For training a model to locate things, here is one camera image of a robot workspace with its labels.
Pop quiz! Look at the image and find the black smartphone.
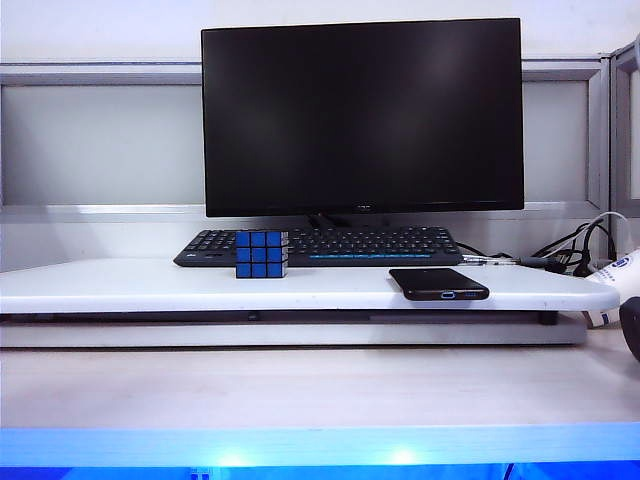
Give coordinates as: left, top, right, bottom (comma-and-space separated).
388, 267, 491, 303

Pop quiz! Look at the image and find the Rubik's cube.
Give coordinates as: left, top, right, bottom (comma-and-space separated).
235, 230, 291, 280

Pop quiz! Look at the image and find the black monitor stand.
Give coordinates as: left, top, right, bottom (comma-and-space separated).
306, 213, 352, 232

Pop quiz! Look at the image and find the black computer keyboard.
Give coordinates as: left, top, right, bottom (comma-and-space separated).
172, 226, 465, 269

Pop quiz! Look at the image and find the white desk riser base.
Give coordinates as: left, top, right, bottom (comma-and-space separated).
0, 312, 588, 349

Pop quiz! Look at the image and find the black computer monitor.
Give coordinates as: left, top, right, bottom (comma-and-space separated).
200, 17, 525, 218

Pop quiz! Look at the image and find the white desk riser board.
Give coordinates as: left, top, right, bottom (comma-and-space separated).
0, 256, 621, 316

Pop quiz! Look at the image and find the white and black device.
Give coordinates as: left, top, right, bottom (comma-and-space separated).
579, 249, 640, 330

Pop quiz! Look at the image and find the black rounded object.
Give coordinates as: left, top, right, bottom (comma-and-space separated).
618, 295, 640, 363

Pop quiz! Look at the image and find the thin black keyboard cable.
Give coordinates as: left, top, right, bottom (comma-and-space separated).
455, 241, 532, 267

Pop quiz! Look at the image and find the grey partition frame with panel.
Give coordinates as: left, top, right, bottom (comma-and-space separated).
0, 54, 612, 224

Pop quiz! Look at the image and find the black cable bundle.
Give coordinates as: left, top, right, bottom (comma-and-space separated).
529, 219, 614, 277

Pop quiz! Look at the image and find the white cable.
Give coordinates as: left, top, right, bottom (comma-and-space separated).
588, 210, 632, 262

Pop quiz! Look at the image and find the grey side partition frame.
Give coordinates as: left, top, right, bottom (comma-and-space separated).
609, 41, 640, 219

